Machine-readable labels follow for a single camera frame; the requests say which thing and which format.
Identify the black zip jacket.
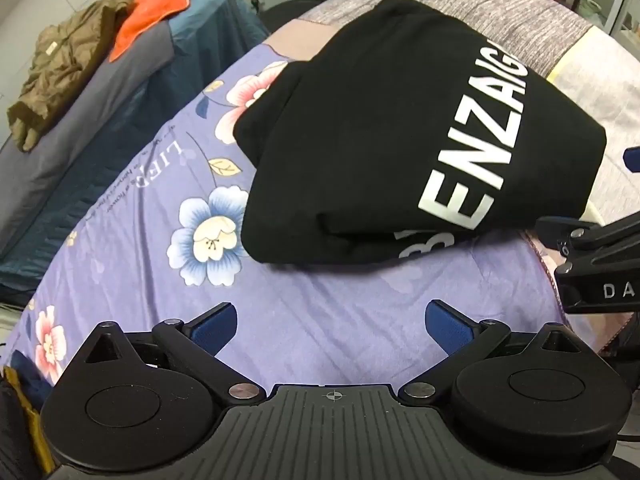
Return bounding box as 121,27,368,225
232,0,608,267

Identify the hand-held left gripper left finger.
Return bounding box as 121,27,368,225
75,302,266,408

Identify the navy cloth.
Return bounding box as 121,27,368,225
7,347,58,413

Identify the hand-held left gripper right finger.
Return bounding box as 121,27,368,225
397,299,585,406

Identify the mustard yellow cloth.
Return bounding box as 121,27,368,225
2,366,51,466

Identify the orange towel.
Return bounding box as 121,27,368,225
109,0,195,62

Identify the olive green jacket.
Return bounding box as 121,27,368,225
6,0,138,153

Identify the blue grey bed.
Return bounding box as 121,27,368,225
0,0,273,308

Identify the purple floral bedsheet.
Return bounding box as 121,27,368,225
0,42,568,411

